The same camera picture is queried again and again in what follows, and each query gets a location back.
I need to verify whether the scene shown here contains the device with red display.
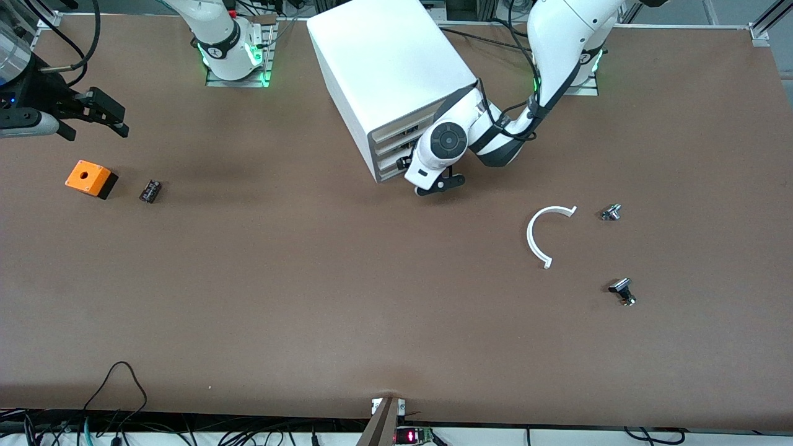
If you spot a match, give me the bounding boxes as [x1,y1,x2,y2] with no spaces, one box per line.
[394,426,437,446]

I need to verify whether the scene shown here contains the orange button enclosure box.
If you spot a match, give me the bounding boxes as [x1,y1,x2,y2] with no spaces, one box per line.
[64,160,119,200]

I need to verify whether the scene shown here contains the aluminium frame profile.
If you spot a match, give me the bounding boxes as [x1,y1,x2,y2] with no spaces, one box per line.
[25,11,64,50]

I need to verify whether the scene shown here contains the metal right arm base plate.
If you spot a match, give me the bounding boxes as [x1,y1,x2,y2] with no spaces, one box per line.
[206,15,276,88]

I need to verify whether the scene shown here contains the white curved plastic ring segment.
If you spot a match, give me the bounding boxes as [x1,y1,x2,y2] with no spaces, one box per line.
[527,205,578,269]

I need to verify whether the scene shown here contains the black table cable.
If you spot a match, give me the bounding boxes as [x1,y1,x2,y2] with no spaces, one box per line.
[437,27,535,54]

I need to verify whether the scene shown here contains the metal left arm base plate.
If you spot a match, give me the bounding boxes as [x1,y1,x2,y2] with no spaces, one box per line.
[558,73,600,97]

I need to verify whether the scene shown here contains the black looped cable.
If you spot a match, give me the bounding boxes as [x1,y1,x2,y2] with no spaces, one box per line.
[82,361,148,428]

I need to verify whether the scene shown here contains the grey camera mounting post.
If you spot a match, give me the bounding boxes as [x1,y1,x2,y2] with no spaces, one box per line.
[356,396,406,446]

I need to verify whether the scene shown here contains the black sagging cable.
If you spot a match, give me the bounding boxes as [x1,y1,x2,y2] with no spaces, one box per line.
[623,426,686,445]

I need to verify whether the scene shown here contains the aluminium corner bracket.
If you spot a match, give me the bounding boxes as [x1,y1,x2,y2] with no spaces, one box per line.
[748,0,793,47]

